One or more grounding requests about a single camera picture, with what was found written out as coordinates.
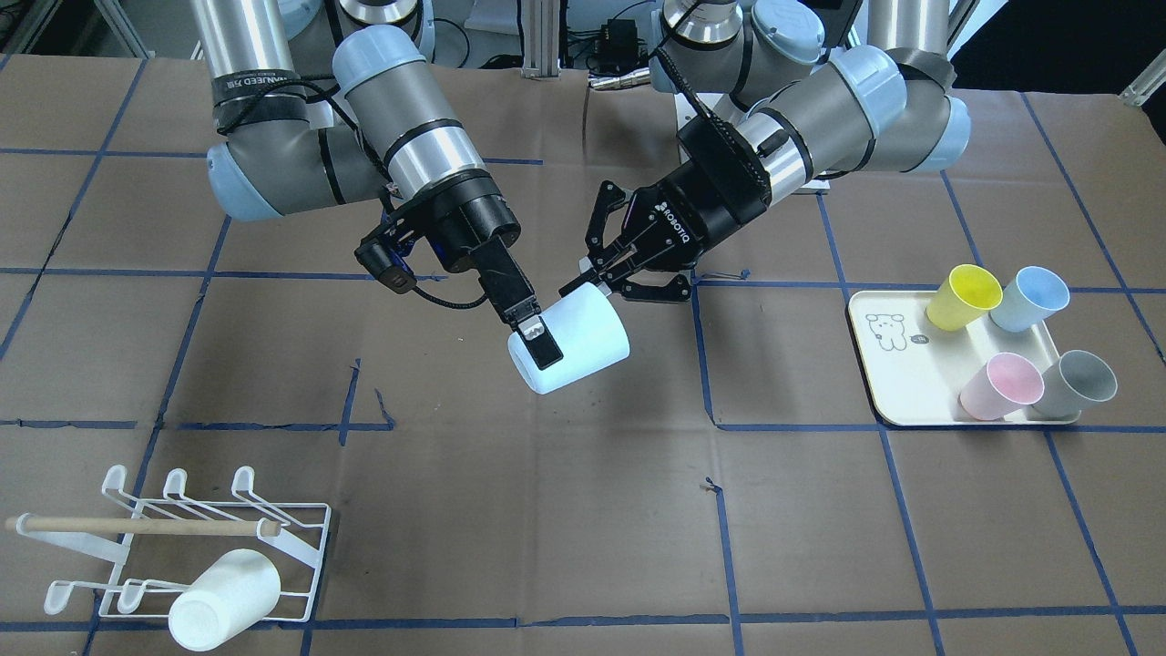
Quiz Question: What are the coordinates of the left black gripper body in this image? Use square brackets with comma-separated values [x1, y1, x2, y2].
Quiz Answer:
[628, 155, 772, 271]

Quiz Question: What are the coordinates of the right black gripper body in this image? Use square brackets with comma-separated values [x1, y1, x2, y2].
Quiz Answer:
[382, 172, 521, 273]

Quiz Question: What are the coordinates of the light blue cup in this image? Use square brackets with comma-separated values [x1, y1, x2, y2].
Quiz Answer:
[988, 264, 1072, 333]
[507, 282, 628, 395]

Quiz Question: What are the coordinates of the cream white plastic cup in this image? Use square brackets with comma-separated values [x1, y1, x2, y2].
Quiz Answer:
[168, 548, 281, 651]

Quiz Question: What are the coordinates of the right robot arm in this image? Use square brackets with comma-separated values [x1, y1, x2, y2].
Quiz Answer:
[191, 1, 563, 371]

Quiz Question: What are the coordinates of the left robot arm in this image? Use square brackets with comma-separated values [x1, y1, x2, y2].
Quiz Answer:
[559, 1, 971, 302]

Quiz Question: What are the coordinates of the yellow plastic cup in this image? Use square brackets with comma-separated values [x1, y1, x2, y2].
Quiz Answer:
[926, 264, 1003, 332]

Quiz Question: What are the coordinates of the pink plastic cup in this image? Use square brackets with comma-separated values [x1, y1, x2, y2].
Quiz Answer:
[958, 352, 1045, 421]

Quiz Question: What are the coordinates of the grey plastic cup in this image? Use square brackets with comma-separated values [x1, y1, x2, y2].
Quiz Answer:
[1032, 350, 1119, 418]

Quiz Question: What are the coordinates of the black power adapter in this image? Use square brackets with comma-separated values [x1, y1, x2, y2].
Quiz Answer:
[596, 17, 639, 59]

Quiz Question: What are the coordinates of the cream plastic tray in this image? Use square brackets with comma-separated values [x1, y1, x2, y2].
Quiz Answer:
[848, 291, 1060, 426]

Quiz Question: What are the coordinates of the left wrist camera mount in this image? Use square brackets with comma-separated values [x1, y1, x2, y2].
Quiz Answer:
[677, 115, 773, 225]

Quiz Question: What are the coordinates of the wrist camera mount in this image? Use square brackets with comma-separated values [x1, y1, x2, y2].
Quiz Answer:
[353, 230, 417, 294]
[677, 115, 773, 225]

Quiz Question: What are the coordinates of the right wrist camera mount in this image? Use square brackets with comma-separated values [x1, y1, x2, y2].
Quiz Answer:
[353, 230, 417, 294]

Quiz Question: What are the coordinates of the aluminium frame post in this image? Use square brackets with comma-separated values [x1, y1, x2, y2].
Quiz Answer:
[517, 0, 567, 79]

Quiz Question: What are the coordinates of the white wire cup rack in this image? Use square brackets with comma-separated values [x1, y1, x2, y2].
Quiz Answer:
[5, 465, 332, 623]

